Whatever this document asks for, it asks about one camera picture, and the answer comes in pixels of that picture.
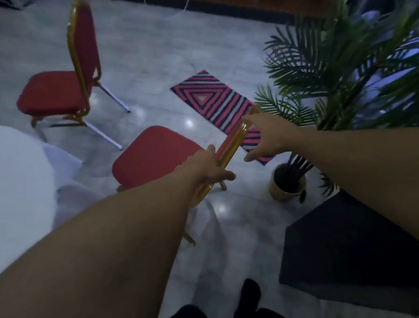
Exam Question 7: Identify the person's black shoe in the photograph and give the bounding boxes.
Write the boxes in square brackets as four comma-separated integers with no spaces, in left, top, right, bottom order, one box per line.
[235,276,264,312]

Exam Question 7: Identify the person's left hand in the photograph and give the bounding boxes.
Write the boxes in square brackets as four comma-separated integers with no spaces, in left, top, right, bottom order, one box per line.
[177,142,239,199]

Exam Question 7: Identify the green palm plant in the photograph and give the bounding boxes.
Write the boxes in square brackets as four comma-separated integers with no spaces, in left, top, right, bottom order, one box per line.
[241,0,419,204]

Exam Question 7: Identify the white tablecloth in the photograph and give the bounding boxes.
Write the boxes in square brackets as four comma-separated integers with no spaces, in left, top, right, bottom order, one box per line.
[0,109,97,288]

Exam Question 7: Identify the person's right hand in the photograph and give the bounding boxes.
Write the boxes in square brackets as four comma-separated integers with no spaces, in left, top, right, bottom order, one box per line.
[238,107,305,163]

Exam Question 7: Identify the person's left forearm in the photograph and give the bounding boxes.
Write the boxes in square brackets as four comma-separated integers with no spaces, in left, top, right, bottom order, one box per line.
[0,161,219,318]

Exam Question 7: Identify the red striped rug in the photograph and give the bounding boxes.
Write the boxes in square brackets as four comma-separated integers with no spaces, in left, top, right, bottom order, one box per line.
[168,62,278,176]

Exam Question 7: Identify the person's right forearm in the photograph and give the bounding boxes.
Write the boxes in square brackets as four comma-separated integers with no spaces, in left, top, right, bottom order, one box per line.
[294,115,419,292]

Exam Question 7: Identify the woven plant pot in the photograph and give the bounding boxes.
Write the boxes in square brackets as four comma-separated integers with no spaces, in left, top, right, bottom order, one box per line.
[265,161,310,206]

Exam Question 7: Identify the red chair with gold frame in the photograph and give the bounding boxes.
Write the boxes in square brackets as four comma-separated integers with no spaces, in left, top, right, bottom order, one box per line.
[5,0,136,163]
[106,104,276,254]

